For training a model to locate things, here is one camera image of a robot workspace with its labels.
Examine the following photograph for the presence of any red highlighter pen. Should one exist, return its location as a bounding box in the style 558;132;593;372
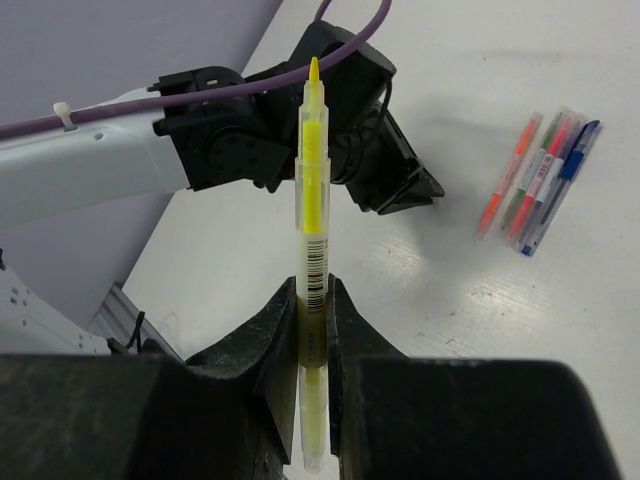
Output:
504;109;575;244

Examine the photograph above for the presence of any green highlighter pen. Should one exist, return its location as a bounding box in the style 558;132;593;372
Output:
499;107;567;238

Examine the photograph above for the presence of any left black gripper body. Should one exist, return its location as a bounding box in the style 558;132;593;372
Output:
329;102;445;215

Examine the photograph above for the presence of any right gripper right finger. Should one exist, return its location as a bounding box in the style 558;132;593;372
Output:
327;277;620;479

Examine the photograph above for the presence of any yellow highlighter pen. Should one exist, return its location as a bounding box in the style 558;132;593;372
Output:
295;57;331;474

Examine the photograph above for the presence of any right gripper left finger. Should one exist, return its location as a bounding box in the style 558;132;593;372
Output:
1;279;297;479

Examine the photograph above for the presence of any orange highlighter pen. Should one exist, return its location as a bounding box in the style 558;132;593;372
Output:
475;112;543;239

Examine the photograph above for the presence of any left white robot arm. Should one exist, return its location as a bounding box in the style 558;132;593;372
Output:
1;20;444;228

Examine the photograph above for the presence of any blue pen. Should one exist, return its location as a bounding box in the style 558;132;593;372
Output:
518;120;600;257

